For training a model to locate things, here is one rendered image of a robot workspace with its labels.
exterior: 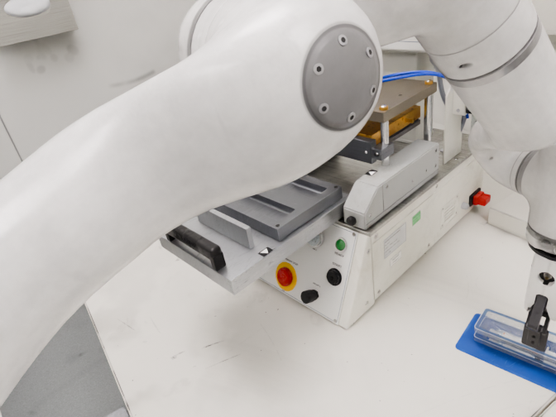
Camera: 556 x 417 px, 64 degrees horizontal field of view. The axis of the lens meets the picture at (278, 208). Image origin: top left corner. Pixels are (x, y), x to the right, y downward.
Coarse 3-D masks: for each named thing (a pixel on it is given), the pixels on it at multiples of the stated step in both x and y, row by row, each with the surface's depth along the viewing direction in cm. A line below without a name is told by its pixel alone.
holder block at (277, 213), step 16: (304, 176) 87; (272, 192) 83; (288, 192) 82; (304, 192) 84; (320, 192) 83; (336, 192) 81; (224, 208) 83; (240, 208) 80; (256, 208) 82; (272, 208) 81; (288, 208) 78; (304, 208) 76; (320, 208) 79; (256, 224) 76; (272, 224) 74; (288, 224) 74
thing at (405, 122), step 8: (408, 112) 90; (416, 112) 91; (368, 120) 89; (392, 120) 87; (400, 120) 88; (408, 120) 89; (416, 120) 93; (368, 128) 86; (376, 128) 85; (392, 128) 87; (400, 128) 89; (408, 128) 91; (360, 136) 85; (368, 136) 83; (376, 136) 84; (392, 136) 88; (400, 136) 90; (376, 144) 85
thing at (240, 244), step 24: (216, 216) 77; (336, 216) 81; (216, 240) 77; (240, 240) 74; (264, 240) 75; (288, 240) 74; (192, 264) 76; (240, 264) 70; (264, 264) 71; (240, 288) 69
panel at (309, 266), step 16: (336, 224) 84; (336, 240) 83; (352, 240) 81; (288, 256) 93; (304, 256) 90; (320, 256) 87; (336, 256) 84; (352, 256) 81; (272, 272) 97; (304, 272) 90; (320, 272) 87; (288, 288) 93; (304, 288) 90; (320, 288) 87; (336, 288) 84; (304, 304) 90; (320, 304) 88; (336, 304) 85; (336, 320) 85
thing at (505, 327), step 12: (492, 312) 77; (480, 324) 75; (492, 324) 75; (504, 324) 74; (516, 324) 74; (504, 336) 72; (516, 336) 72; (552, 336) 71; (528, 348) 70; (552, 348) 69
